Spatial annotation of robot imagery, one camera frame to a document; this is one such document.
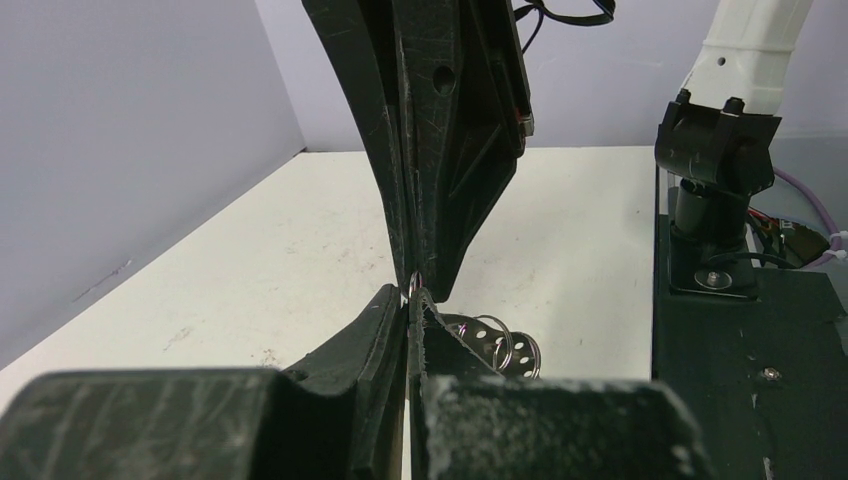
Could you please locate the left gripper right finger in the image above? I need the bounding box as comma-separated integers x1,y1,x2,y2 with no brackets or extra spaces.
408,290,713,479

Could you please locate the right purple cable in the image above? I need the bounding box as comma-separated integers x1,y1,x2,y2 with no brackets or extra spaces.
771,166,848,270

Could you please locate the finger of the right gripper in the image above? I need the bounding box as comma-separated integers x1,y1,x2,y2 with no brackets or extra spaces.
392,1,532,302
302,0,412,294

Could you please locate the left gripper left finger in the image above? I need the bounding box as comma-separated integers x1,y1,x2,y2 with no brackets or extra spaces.
1,285,406,479

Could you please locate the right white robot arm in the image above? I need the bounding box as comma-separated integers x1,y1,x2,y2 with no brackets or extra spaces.
304,1,811,302

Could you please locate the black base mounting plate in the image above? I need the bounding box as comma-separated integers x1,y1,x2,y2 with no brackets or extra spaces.
650,165,848,480

